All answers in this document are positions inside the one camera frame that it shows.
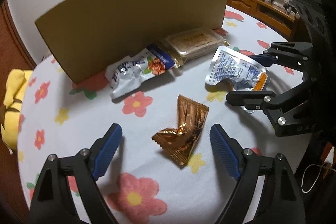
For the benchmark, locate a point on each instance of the yellow plush toy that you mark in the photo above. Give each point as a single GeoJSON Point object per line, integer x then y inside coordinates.
{"type": "Point", "coordinates": [11, 117]}

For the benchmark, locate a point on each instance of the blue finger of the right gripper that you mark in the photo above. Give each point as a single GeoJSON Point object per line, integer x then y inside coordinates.
{"type": "Point", "coordinates": [264, 59]}
{"type": "Point", "coordinates": [251, 100]}

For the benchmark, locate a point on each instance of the brown cardboard box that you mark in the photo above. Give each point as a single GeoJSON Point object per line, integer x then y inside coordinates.
{"type": "Point", "coordinates": [85, 36]}

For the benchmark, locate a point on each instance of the clear wrapped cracker pack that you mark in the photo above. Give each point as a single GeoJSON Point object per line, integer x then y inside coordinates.
{"type": "Point", "coordinates": [188, 45]}

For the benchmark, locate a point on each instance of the white floral fruit blanket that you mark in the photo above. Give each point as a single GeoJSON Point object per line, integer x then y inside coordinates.
{"type": "Point", "coordinates": [143, 184]}

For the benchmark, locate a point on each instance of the silver pouch snack packet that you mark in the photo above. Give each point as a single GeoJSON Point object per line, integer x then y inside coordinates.
{"type": "Point", "coordinates": [240, 71]}

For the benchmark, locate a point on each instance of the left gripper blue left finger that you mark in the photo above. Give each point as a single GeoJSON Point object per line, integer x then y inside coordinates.
{"type": "Point", "coordinates": [103, 150]}

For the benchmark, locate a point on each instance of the white blue snack bag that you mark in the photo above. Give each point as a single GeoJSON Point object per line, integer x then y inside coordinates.
{"type": "Point", "coordinates": [129, 73]}

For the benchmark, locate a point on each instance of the copper foil snack packet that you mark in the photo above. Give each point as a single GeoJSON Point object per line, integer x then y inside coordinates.
{"type": "Point", "coordinates": [179, 142]}

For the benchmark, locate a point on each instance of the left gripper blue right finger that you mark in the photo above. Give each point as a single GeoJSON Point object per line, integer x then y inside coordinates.
{"type": "Point", "coordinates": [228, 150]}

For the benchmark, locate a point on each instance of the wooden sideboard cabinet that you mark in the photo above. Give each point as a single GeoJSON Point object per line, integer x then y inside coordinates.
{"type": "Point", "coordinates": [268, 14]}

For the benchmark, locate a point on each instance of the brown louvered wardrobe door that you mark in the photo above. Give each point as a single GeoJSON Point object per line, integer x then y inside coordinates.
{"type": "Point", "coordinates": [14, 54]}

